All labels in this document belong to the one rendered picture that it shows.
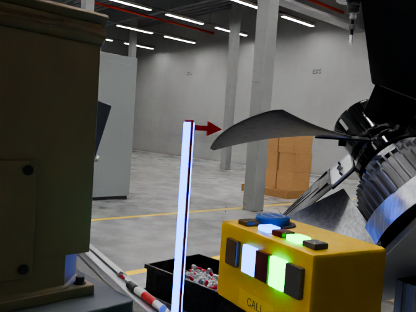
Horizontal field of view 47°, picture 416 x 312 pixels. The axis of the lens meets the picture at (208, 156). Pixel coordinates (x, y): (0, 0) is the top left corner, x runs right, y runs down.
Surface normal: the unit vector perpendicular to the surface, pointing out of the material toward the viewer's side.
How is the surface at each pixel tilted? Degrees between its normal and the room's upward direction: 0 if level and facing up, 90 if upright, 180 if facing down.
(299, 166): 90
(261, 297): 90
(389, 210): 84
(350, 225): 55
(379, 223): 96
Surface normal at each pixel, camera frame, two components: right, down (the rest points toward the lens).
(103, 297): 0.07, -1.00
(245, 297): -0.86, -0.04
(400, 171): -0.62, -0.41
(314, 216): -0.30, -0.55
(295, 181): 0.68, 0.08
